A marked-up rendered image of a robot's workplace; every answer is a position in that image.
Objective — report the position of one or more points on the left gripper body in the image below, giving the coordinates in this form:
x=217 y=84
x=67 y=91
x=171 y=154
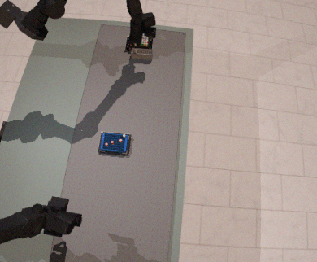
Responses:
x=132 y=37

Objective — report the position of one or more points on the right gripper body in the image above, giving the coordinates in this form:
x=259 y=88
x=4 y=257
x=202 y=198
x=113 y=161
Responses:
x=60 y=202

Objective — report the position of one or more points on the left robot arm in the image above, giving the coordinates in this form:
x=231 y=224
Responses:
x=55 y=9

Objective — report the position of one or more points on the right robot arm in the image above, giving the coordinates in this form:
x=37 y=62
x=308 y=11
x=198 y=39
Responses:
x=31 y=220

